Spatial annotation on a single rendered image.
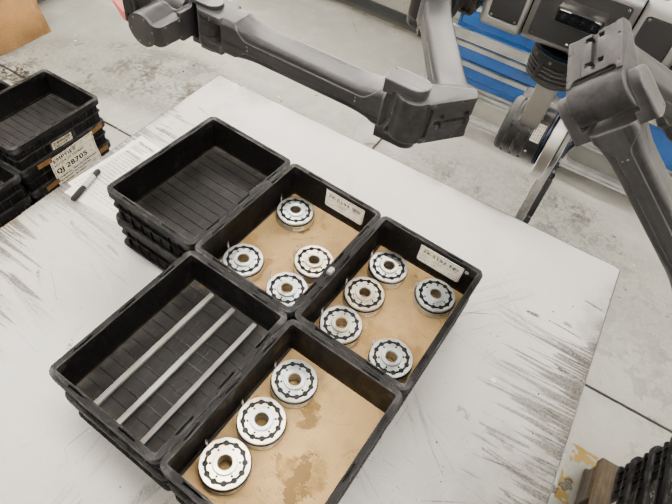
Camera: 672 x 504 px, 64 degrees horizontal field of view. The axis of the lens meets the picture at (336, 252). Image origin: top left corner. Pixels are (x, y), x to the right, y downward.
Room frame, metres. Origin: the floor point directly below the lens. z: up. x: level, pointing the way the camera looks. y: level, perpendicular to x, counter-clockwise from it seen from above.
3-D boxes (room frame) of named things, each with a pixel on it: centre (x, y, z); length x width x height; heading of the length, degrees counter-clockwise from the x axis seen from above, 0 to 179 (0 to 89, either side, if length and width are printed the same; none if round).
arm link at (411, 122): (0.89, -0.09, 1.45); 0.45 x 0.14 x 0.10; 7
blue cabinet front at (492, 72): (2.54, -0.73, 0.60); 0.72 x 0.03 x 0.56; 67
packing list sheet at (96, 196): (1.14, 0.70, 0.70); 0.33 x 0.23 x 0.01; 157
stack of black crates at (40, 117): (1.49, 1.23, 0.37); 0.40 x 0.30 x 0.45; 157
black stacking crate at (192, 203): (0.99, 0.39, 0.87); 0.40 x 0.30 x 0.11; 154
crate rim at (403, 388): (0.72, -0.15, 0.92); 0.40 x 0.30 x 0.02; 154
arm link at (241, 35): (0.77, 0.11, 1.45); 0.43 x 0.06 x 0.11; 67
